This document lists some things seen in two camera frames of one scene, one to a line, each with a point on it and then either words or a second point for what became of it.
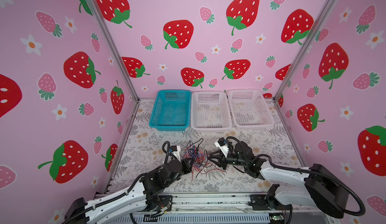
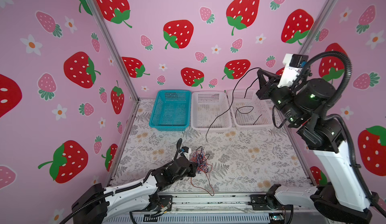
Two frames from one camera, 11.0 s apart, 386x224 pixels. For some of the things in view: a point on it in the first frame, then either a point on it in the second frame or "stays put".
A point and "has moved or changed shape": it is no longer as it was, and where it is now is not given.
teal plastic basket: (172, 111) stays put
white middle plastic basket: (210, 111) stays put
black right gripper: (221, 162) → (266, 89)
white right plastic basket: (249, 109) stays put
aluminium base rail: (257, 208) stays put
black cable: (199, 157) has moved or changed shape
